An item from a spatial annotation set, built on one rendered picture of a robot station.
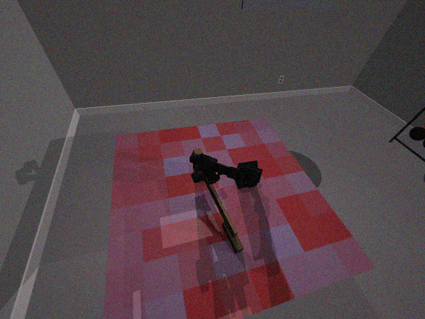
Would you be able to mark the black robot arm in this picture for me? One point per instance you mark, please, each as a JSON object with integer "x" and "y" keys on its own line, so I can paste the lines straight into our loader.
{"x": 205, "y": 163}

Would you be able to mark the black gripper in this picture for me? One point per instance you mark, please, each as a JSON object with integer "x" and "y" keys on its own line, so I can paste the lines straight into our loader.
{"x": 198, "y": 177}

